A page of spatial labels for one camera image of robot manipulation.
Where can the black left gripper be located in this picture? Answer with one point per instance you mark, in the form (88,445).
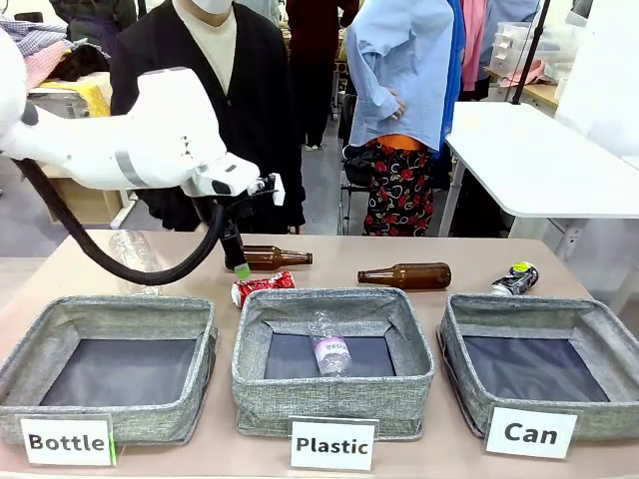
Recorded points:
(233,244)

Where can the crushed red can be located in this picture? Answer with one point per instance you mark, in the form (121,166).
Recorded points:
(259,287)

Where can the brown glass beer bottle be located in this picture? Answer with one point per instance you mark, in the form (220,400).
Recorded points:
(279,257)
(414,277)

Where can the large clear plastic bottle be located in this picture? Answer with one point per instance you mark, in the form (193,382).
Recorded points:
(132,249)

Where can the small pink-label plastic bottle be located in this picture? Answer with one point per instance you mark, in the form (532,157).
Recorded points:
(332,351)

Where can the crushed black silver can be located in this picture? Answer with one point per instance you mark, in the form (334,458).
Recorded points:
(519,279)

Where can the person's left forearm black sleeve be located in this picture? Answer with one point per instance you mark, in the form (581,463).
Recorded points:
(294,199)

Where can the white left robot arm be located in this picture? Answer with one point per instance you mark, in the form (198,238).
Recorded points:
(150,140)

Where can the grey fabric basket Plastic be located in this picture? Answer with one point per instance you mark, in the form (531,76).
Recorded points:
(324,394)

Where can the grey fabric basket Bottle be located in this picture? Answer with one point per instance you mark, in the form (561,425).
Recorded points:
(150,414)

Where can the white sign Can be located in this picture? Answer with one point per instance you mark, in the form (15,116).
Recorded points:
(531,433)

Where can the grey fabric basket Can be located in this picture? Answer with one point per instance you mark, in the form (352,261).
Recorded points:
(619,419)

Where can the person's left hand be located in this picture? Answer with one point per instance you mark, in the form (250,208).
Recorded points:
(294,230)

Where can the blue shirt figure's hand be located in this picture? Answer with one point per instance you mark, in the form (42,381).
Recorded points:
(397,107)

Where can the black chair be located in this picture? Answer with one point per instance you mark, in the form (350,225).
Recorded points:
(354,169)

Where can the closed cardboard box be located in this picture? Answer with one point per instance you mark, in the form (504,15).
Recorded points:
(90,204)

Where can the person in black cardigan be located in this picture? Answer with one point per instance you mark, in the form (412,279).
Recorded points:
(259,100)

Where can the white sign Plastic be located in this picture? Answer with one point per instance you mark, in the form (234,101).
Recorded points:
(332,445)

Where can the person in dark red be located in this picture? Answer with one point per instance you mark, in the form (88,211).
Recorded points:
(314,50)

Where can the yellow cloth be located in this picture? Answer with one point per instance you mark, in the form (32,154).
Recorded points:
(75,95)

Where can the white sign Bottle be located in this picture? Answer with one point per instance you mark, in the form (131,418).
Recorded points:
(65,441)

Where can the black garment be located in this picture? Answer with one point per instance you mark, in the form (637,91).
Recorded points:
(82,65)

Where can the white face mask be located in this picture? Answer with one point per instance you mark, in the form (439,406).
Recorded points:
(212,5)

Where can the figure in blue shirt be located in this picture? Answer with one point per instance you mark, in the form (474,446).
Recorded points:
(399,50)

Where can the pink cloth pile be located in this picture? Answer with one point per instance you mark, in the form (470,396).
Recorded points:
(45,62)

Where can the person in dark jacket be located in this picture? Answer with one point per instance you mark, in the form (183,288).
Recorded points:
(95,20)

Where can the white side table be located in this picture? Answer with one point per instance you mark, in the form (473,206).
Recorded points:
(524,159)

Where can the checked cloth pile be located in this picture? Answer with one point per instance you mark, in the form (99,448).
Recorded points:
(30,30)

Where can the hanging pink garment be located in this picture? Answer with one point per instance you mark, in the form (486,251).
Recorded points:
(471,45)

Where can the wooden desk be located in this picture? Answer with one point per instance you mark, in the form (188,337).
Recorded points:
(536,95)

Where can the pink cloth on desk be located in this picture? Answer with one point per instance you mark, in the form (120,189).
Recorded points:
(526,75)

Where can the clear plastic storage boxes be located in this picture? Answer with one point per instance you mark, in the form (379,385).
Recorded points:
(519,45)

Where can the black tripod pole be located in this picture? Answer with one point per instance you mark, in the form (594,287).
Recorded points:
(530,55)

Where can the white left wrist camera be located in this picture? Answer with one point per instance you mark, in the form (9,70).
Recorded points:
(277,189)

